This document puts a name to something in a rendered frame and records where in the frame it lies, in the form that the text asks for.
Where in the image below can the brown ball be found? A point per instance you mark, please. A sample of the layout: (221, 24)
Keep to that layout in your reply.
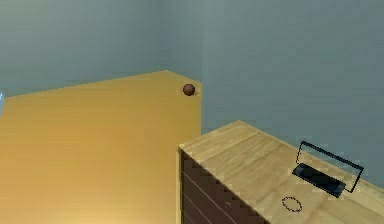
(189, 89)

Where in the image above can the wooden chest of drawers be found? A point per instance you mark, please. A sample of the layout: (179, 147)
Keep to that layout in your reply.
(233, 166)

